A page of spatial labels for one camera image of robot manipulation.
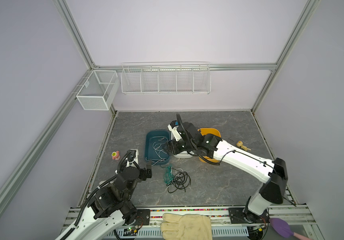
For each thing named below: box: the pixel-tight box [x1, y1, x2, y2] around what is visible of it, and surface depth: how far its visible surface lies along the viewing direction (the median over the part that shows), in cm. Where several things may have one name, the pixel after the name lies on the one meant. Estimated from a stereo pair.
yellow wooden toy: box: [236, 140, 252, 151], surface depth 101 cm
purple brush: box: [269, 218, 311, 240], surface depth 72 cm
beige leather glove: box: [160, 213, 213, 240], surface depth 72 cm
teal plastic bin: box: [144, 129, 171, 166], surface depth 98 cm
